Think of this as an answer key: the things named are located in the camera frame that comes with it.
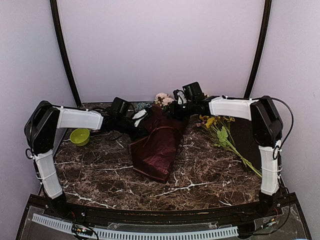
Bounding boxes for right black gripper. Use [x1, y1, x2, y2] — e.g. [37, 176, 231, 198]
[163, 100, 197, 121]

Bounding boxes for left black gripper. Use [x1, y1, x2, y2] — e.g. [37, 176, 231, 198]
[116, 116, 151, 142]

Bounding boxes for pink fake rose bunch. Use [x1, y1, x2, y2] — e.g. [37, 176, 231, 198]
[155, 92, 174, 110]

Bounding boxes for red wrapping paper sheet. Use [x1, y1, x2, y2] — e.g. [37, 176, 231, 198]
[129, 105, 189, 183]

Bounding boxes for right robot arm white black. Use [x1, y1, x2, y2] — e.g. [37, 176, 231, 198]
[168, 96, 288, 196]

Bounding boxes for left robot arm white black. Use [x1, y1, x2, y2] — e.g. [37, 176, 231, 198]
[24, 98, 150, 218]

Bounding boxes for yellow fake flower bunch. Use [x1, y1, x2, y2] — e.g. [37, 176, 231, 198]
[196, 114, 262, 178]

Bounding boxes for green plastic bowl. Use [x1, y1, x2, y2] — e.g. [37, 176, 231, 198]
[69, 128, 90, 147]

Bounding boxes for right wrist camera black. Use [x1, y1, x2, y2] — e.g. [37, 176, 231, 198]
[173, 81, 206, 105]

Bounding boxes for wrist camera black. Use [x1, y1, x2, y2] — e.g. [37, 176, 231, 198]
[109, 96, 155, 127]
[173, 81, 206, 105]

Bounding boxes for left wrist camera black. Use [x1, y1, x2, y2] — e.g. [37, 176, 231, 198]
[109, 96, 155, 127]

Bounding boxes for white cable duct strip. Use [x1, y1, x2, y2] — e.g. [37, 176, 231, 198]
[31, 213, 239, 240]

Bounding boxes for right black frame post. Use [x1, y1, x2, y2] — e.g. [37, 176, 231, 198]
[243, 0, 272, 98]

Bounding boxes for black frame post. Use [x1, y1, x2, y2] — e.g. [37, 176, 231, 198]
[243, 0, 272, 98]
[49, 0, 82, 107]

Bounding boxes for black front table rail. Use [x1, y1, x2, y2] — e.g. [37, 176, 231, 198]
[27, 194, 298, 228]

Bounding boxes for left black frame post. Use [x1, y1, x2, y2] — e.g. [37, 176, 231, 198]
[49, 0, 82, 107]

